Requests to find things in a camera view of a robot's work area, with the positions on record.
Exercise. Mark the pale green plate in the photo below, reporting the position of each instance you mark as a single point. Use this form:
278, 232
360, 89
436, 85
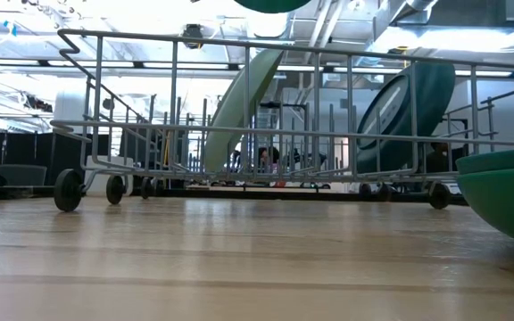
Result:
232, 111

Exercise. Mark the grey chair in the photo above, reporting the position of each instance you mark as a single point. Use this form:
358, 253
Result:
20, 175

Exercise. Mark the green bottom bowl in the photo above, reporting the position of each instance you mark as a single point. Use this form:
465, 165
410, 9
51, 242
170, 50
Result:
507, 205

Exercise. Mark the black overhead camera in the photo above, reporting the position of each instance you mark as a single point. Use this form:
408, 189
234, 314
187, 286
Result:
192, 33

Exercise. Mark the silver ceiling duct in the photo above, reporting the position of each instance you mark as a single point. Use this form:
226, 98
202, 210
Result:
268, 24

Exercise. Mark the black partition panels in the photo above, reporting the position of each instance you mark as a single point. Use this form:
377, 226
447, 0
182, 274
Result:
25, 153

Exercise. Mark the dark green plate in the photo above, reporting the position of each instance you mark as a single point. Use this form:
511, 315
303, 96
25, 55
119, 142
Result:
435, 98

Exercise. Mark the white bin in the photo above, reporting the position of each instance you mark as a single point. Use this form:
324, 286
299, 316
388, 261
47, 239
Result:
105, 162

